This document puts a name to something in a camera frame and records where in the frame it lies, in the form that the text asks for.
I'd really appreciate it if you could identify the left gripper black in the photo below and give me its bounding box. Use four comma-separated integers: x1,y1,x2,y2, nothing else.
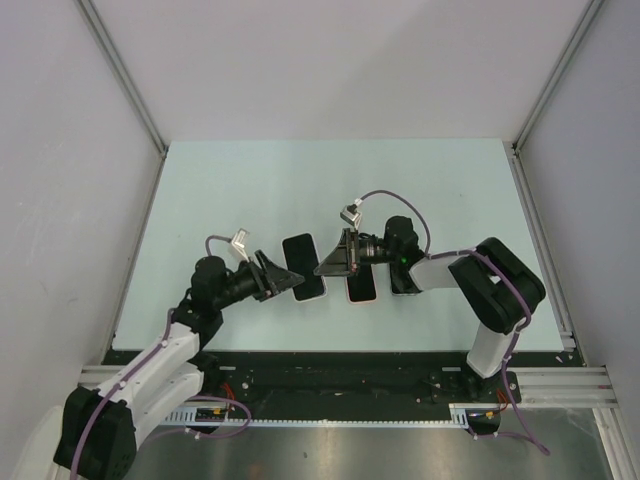
213,250,303,310

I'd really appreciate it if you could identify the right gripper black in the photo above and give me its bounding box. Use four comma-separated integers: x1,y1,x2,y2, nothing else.
314,228,399,278

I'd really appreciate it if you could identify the black screen smartphone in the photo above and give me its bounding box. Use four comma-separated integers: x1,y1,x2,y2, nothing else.
390,259,420,296
347,272,377,303

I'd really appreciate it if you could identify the blue phone case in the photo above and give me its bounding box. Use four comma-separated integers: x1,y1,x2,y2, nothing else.
282,233,327,302

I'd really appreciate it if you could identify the pink phone case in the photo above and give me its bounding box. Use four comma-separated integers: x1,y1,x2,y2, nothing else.
346,272,379,306

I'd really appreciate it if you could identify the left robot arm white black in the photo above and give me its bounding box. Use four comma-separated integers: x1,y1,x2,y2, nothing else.
53,251,304,479

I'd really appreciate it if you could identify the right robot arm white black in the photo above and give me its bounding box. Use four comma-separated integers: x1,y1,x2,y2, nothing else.
314,216,546,401

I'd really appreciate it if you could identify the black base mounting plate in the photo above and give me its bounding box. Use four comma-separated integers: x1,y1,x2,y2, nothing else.
102,349,584,421

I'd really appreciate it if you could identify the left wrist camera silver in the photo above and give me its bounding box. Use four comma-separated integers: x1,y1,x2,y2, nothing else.
229,228,251,262

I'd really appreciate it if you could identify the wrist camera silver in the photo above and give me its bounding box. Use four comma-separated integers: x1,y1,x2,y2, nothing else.
340,199,362,231
229,228,251,262

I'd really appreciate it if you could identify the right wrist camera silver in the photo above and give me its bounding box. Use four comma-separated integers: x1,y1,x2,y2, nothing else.
340,199,362,231

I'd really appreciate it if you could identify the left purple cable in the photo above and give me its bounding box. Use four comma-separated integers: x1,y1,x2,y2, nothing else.
69,234,254,476

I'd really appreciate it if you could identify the slotted cable duct rail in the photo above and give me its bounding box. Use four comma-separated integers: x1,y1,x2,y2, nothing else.
164,402,509,429

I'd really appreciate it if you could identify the right aluminium side rail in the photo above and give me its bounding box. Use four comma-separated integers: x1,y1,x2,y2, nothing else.
504,142,579,351

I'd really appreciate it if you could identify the aluminium frame front rail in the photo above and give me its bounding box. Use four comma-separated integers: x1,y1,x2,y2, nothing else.
80,364,616,408

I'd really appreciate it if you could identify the left aluminium corner post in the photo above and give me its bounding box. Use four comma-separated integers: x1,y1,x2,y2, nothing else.
74,0,168,159

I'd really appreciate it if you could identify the aluminium corner post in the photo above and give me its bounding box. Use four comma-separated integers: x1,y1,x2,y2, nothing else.
511,0,609,156
74,0,168,159

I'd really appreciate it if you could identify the right aluminium corner post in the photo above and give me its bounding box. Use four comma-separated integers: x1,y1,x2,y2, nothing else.
511,0,609,156

